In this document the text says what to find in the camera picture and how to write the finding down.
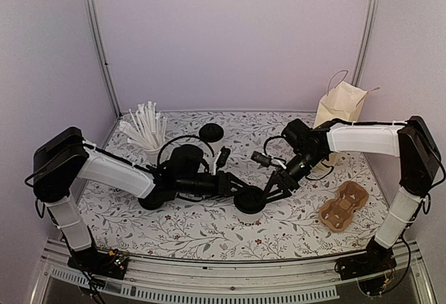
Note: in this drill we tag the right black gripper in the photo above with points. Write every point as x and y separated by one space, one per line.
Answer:
283 179

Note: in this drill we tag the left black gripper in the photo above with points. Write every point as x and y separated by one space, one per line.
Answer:
224 186

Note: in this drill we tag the white paper coffee cup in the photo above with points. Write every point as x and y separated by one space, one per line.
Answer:
216 146

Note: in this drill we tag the black plastic cup lid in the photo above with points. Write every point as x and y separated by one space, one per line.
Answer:
211 132

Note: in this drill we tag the beige paper takeout bag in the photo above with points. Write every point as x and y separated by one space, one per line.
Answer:
341 100

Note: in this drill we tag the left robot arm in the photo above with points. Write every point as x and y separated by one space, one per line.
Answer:
68 156

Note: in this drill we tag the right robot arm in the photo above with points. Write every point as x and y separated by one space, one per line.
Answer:
410 141

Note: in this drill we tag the floral patterned table mat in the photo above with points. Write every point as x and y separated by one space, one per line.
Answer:
290 228

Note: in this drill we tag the brown cardboard cup carrier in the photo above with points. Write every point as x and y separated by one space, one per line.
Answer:
337 214

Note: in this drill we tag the stack of black lids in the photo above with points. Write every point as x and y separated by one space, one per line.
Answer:
152 202

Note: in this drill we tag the white cup holding straws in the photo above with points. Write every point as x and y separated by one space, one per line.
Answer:
152 155

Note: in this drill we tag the bundle of wrapped white straws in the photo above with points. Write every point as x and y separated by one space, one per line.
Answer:
147 127

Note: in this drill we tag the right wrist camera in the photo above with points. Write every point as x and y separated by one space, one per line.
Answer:
268 161

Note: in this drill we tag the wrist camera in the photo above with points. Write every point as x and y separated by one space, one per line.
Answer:
268 161
220 159

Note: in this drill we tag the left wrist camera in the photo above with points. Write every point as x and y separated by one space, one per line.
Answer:
220 159

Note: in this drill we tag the front aluminium rail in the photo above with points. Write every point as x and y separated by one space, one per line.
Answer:
163 280

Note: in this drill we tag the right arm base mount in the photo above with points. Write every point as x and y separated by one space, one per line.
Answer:
375 259

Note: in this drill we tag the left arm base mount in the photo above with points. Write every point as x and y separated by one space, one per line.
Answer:
110 264

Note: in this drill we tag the right metal frame post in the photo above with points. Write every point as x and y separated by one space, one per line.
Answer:
370 17

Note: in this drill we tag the metal frame post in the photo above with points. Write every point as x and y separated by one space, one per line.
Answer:
94 25
370 17

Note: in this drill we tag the left metal frame post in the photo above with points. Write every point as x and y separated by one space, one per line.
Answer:
94 25

